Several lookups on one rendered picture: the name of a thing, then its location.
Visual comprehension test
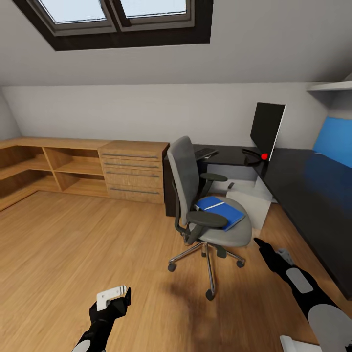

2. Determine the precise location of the keyboard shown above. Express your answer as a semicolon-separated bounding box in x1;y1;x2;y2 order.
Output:
194;148;218;161

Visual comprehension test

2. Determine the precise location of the monitor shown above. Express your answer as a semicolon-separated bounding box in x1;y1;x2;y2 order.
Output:
242;102;286;165

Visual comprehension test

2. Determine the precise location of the folder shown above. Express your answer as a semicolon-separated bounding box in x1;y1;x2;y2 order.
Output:
193;196;244;231

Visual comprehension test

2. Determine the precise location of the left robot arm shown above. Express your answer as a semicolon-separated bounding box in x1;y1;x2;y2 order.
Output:
71;285;131;352

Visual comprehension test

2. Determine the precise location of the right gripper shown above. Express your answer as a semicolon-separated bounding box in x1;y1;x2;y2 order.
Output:
254;238;284;271

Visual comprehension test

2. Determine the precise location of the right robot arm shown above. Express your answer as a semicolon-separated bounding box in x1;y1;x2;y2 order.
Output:
254;238;352;352

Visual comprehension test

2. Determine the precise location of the swivel chair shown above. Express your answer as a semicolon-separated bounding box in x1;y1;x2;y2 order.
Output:
167;136;252;301

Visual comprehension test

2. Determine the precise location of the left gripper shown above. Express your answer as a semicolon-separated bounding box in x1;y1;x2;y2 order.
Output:
89;287;131;331

